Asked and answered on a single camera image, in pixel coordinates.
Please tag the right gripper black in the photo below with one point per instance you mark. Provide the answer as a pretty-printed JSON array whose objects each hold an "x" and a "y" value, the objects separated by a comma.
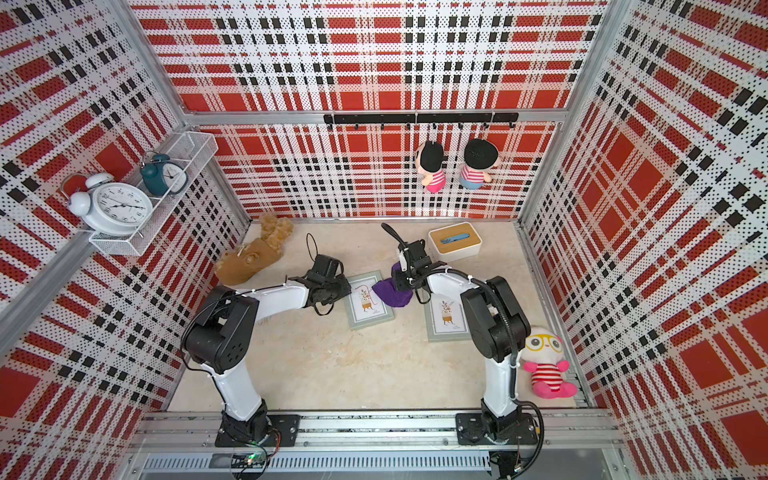
[{"x": 400, "y": 283}]

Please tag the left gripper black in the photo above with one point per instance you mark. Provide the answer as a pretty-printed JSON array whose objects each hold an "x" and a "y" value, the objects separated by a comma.
[{"x": 345, "y": 288}]

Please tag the purple cloth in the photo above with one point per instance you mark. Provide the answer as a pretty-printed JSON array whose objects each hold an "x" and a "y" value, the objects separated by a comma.
[{"x": 388, "y": 293}]

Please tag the green picture frame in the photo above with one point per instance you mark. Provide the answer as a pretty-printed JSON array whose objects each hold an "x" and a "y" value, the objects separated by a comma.
[
  {"x": 445, "y": 320},
  {"x": 364, "y": 307}
]

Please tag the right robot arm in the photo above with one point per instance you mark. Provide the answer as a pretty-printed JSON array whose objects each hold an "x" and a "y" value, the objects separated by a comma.
[{"x": 497, "y": 325}]

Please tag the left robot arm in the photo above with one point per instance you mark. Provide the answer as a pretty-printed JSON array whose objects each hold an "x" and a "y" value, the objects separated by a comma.
[{"x": 218, "y": 340}]

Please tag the white tissue box wooden lid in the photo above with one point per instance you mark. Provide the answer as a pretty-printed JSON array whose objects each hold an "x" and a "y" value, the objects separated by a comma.
[{"x": 454, "y": 242}]

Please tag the brown plush toy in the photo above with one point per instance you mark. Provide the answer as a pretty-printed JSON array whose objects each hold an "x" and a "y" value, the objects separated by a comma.
[{"x": 240, "y": 265}]

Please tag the doll with pink clothes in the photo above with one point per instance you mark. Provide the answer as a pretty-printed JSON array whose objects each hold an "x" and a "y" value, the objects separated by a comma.
[{"x": 429, "y": 163}]

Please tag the doll with blue clothes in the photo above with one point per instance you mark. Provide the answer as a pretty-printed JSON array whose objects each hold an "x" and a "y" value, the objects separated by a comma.
[{"x": 479, "y": 157}]

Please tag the white pink plush toy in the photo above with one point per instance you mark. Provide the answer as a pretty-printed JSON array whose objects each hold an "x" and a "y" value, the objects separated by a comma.
[{"x": 543, "y": 358}]

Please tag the green circuit board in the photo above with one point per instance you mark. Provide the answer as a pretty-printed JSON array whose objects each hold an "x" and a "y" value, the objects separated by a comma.
[{"x": 247, "y": 461}]

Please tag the teal alarm clock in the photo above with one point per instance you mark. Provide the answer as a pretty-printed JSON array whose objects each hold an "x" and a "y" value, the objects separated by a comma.
[{"x": 161, "y": 176}]

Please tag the white alarm clock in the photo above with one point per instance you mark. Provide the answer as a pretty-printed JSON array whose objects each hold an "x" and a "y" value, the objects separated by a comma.
[{"x": 109, "y": 207}]

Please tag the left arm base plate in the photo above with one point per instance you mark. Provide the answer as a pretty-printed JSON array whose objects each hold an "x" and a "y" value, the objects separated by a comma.
[{"x": 267, "y": 430}]

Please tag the black hook rail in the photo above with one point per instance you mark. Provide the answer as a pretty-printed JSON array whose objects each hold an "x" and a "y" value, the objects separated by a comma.
[{"x": 356, "y": 120}]

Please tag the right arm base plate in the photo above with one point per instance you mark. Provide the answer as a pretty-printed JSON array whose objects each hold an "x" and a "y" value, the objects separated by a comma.
[{"x": 517, "y": 428}]

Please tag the white wire shelf basket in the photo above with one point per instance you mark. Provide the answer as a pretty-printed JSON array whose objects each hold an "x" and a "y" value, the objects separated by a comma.
[{"x": 191, "y": 151}]

